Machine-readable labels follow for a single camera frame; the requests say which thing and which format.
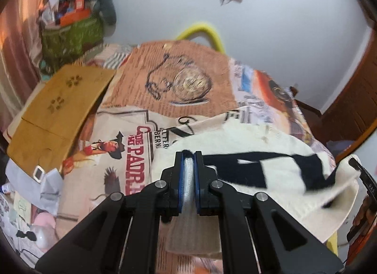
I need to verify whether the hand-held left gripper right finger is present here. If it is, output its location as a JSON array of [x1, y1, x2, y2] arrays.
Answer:
[[193, 150, 344, 274]]

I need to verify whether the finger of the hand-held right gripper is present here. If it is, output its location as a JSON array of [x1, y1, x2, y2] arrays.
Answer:
[[348, 158, 376, 201]]

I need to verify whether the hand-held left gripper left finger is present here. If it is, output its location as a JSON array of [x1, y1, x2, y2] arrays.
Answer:
[[35, 150, 195, 274]]

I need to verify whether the navy white striped sweater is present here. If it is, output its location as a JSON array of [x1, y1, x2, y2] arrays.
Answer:
[[152, 121, 361, 255]]

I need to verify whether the printed bed sheet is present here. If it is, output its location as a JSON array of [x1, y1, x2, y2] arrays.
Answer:
[[56, 40, 336, 274]]

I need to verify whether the grey cloth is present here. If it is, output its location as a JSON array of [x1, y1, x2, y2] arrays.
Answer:
[[6, 159, 64, 213]]

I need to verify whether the wooden lap board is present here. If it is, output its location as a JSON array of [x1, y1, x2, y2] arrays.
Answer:
[[6, 64, 116, 171]]

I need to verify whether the yellow foam tube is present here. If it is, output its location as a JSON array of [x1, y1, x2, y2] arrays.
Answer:
[[175, 21, 225, 53]]

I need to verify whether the green fabric storage basket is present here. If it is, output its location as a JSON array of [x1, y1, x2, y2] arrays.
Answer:
[[41, 16, 104, 62]]

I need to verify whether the orange box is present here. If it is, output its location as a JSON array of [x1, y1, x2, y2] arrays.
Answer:
[[60, 8, 92, 25]]

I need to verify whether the pink striped curtain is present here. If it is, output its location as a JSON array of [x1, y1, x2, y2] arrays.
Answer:
[[0, 0, 49, 133]]

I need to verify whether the wooden bed frame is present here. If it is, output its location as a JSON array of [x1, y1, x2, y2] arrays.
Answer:
[[290, 86, 323, 118]]

